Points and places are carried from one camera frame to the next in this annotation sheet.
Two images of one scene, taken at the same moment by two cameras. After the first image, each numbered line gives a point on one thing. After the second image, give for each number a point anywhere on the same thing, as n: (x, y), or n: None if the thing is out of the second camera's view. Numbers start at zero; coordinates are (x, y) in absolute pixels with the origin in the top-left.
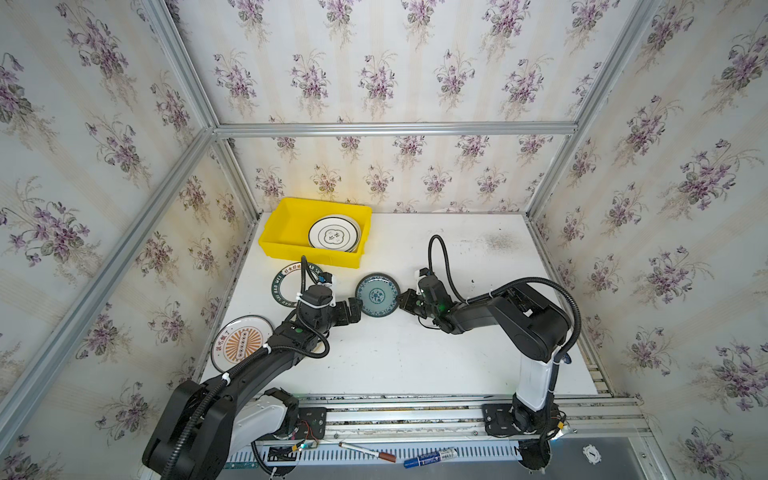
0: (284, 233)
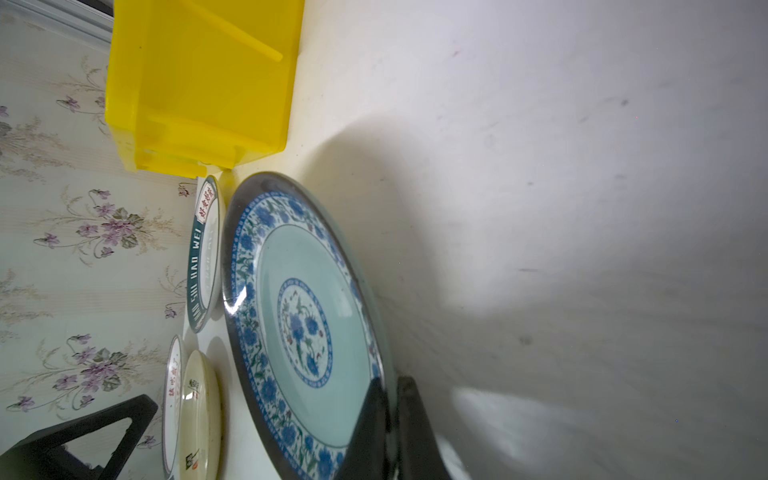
0: (194, 83)
